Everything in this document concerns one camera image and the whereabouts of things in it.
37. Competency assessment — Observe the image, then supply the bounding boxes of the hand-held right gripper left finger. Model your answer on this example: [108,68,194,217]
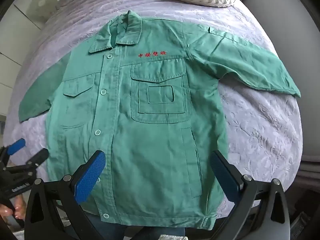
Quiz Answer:
[24,150,107,240]

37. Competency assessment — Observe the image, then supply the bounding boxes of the person's left hand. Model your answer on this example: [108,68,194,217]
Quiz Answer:
[0,195,26,219]

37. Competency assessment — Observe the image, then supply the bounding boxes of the purple fleece blanket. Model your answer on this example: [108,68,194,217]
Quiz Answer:
[5,0,304,220]

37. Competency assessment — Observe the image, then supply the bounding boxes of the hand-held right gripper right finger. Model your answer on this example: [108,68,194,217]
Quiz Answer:
[209,151,291,240]

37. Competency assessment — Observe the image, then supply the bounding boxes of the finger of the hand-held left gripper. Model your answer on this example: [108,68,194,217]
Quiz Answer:
[0,138,26,167]
[10,148,49,174]

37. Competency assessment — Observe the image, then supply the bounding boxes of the green work jacket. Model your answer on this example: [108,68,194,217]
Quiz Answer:
[18,10,302,230]

